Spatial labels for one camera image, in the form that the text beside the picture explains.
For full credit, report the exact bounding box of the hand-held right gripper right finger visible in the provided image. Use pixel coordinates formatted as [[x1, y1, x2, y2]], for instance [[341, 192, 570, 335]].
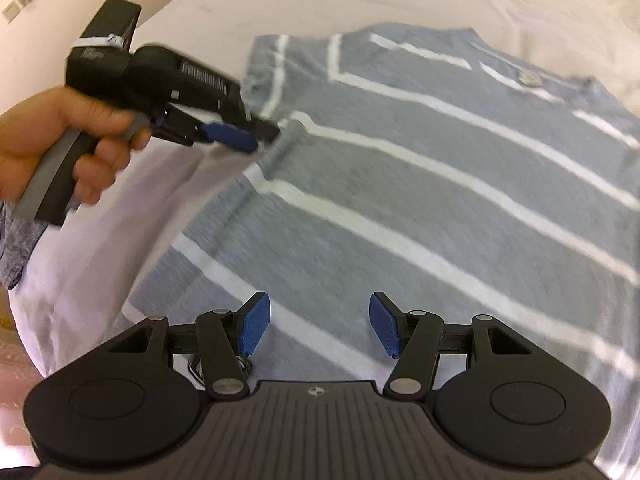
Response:
[[369, 291, 533, 402]]

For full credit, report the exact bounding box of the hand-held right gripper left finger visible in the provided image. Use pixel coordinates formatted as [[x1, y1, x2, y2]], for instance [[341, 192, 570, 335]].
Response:
[[106, 291, 272, 402]]

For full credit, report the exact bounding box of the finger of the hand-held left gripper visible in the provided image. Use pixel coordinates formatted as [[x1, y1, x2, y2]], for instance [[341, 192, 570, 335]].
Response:
[[150, 102, 259, 153], [248, 115, 281, 142]]

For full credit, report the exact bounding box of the grey white striped shirt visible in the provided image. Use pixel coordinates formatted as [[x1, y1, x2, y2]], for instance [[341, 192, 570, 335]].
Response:
[[120, 22, 640, 480]]

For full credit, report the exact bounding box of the person's left hand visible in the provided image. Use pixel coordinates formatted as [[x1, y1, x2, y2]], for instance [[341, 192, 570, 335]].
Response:
[[0, 85, 151, 206]]

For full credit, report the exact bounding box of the white bed blanket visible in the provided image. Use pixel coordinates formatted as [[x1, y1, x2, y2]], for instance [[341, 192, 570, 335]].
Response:
[[0, 0, 640, 381]]

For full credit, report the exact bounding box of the pink patterned cloth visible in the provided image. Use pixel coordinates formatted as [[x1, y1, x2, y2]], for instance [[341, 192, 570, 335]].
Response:
[[0, 327, 47, 467]]

